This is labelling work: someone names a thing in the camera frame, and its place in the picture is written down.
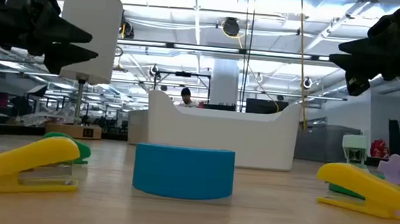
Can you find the blue tape roll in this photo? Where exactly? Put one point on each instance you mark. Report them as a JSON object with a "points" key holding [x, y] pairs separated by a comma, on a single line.
{"points": [[181, 171]]}

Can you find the large white plastic bin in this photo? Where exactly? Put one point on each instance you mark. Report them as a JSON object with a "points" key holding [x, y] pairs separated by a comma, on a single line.
{"points": [[219, 138]]}

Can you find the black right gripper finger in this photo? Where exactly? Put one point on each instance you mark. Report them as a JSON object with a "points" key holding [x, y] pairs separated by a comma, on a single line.
{"points": [[360, 69], [373, 47]]}

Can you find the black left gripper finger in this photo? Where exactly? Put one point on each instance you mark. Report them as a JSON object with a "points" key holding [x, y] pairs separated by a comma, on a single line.
{"points": [[56, 29], [65, 56]]}

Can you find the person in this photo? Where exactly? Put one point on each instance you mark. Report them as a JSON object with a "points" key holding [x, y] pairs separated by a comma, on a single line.
{"points": [[186, 93]]}

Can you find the black background monitor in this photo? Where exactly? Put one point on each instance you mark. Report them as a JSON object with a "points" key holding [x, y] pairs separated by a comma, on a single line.
{"points": [[265, 106]]}

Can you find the translucent grey plastic bin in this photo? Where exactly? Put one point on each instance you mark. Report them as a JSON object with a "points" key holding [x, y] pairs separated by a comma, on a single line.
{"points": [[326, 143]]}

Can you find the yellow stapler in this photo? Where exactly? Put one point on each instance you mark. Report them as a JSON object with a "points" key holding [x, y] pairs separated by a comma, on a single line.
{"points": [[28, 155], [362, 182]]}

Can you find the mint green stapler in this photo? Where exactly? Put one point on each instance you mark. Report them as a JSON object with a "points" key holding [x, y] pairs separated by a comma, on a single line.
{"points": [[354, 142]]}

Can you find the light grey plastic bin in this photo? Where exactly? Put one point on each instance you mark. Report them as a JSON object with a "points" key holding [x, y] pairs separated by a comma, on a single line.
{"points": [[138, 128]]}

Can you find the white round column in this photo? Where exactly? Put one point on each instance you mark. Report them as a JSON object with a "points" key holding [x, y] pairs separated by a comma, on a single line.
{"points": [[225, 81]]}

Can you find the white shade wooden base lamp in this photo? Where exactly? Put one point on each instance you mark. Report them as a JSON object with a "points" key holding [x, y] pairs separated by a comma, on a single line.
{"points": [[96, 18]]}

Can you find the red bag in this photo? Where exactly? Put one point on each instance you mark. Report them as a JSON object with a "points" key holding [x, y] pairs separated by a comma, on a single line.
{"points": [[379, 149]]}

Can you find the black table edge rail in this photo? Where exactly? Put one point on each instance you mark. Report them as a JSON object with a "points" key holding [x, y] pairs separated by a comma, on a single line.
{"points": [[5, 129]]}

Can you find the black background frame rig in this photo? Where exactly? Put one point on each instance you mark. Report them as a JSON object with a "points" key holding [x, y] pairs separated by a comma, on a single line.
{"points": [[183, 73]]}

